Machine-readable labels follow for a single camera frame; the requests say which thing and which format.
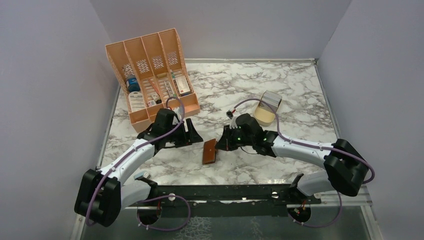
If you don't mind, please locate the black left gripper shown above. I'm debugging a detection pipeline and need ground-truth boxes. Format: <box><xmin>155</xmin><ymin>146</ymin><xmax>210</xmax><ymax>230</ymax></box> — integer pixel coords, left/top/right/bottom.
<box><xmin>164</xmin><ymin>118</ymin><xmax>203</xmax><ymax>148</ymax></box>

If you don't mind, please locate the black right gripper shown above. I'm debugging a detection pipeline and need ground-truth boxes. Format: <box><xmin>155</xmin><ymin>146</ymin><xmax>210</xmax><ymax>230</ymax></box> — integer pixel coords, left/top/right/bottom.
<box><xmin>215</xmin><ymin>124</ymin><xmax>254</xmax><ymax>152</ymax></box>

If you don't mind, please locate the brown leather card holder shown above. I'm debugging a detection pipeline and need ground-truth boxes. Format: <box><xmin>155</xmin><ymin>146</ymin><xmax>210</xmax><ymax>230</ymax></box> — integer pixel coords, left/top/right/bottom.
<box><xmin>202</xmin><ymin>138</ymin><xmax>217</xmax><ymax>165</ymax></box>

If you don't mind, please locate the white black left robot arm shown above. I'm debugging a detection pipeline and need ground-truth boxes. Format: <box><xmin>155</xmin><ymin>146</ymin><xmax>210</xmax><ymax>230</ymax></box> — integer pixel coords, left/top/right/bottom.
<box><xmin>74</xmin><ymin>108</ymin><xmax>203</xmax><ymax>227</ymax></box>

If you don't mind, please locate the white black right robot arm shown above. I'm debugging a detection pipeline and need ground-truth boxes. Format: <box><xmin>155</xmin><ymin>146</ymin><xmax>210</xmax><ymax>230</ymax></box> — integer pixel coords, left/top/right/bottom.
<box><xmin>215</xmin><ymin>113</ymin><xmax>371</xmax><ymax>204</ymax></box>

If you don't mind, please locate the beige oval card tray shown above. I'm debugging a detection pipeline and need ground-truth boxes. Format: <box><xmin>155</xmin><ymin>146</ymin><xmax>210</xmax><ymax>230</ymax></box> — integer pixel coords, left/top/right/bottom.
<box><xmin>253</xmin><ymin>99</ymin><xmax>282</xmax><ymax>127</ymax></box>

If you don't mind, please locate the white red card box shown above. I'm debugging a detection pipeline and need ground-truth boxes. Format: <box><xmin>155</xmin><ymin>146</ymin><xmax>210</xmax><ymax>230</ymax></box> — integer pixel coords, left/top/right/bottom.
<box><xmin>175</xmin><ymin>75</ymin><xmax>192</xmax><ymax>96</ymax></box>

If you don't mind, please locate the white label packet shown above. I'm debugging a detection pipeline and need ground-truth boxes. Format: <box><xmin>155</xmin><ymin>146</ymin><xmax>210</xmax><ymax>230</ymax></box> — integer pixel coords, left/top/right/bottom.
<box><xmin>128</xmin><ymin>91</ymin><xmax>145</xmax><ymax>113</ymax></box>

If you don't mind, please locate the blue round tape roll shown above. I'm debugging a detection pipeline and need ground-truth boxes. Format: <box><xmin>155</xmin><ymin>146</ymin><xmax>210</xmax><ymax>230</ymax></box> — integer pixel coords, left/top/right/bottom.
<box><xmin>126</xmin><ymin>76</ymin><xmax>141</xmax><ymax>93</ymax></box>

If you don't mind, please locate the orange plastic desk organizer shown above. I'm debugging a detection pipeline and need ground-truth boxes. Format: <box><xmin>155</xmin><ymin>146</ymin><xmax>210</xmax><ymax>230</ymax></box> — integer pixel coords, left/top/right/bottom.
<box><xmin>105</xmin><ymin>28</ymin><xmax>201</xmax><ymax>133</ymax></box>

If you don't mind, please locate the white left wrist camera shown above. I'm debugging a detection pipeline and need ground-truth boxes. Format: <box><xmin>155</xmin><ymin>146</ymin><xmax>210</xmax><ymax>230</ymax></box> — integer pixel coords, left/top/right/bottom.
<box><xmin>172</xmin><ymin>109</ymin><xmax>182</xmax><ymax>125</ymax></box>

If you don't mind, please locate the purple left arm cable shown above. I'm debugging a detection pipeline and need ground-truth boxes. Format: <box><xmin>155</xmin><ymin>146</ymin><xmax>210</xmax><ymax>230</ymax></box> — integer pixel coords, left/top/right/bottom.
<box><xmin>84</xmin><ymin>96</ymin><xmax>192</xmax><ymax>232</ymax></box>

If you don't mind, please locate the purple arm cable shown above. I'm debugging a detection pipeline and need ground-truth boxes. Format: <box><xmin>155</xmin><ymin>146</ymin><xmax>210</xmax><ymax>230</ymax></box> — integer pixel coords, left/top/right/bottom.
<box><xmin>84</xmin><ymin>96</ymin><xmax>192</xmax><ymax>232</ymax></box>
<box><xmin>233</xmin><ymin>98</ymin><xmax>376</xmax><ymax>229</ymax></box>

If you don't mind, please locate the black metal mounting rail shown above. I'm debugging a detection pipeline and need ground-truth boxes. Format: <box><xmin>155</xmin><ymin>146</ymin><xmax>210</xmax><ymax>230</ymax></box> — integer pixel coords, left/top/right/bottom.
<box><xmin>133</xmin><ymin>183</ymin><xmax>321</xmax><ymax>218</ymax></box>

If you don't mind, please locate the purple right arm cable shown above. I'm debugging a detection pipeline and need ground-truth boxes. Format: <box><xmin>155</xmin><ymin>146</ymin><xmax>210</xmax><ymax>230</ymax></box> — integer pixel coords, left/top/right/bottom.
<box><xmin>233</xmin><ymin>98</ymin><xmax>376</xmax><ymax>229</ymax></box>

